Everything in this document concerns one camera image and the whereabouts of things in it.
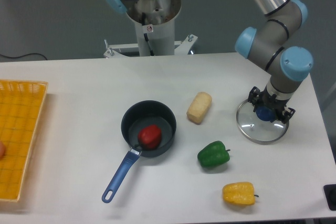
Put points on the yellow woven basket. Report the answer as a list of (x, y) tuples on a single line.
[(22, 102)]

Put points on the yellow bell pepper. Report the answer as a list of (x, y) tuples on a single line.
[(240, 193)]

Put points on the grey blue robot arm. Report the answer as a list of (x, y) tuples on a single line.
[(265, 47)]

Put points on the white pedestal base bracket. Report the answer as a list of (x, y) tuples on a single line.
[(181, 47)]

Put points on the red bell pepper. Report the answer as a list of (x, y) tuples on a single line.
[(149, 138)]

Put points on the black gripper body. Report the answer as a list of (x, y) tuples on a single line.
[(272, 101)]

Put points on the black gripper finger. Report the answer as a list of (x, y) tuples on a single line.
[(255, 97), (284, 114)]

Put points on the glass pot lid blue knob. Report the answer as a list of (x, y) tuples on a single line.
[(259, 125)]

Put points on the dark pot with blue handle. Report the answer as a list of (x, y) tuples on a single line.
[(137, 117)]

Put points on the beige bread loaf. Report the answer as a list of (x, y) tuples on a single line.
[(199, 107)]

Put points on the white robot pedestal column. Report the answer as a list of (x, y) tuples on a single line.
[(154, 21)]

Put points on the black device at table edge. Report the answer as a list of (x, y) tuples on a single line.
[(330, 195)]

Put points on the green bell pepper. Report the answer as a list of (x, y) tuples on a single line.
[(213, 155)]

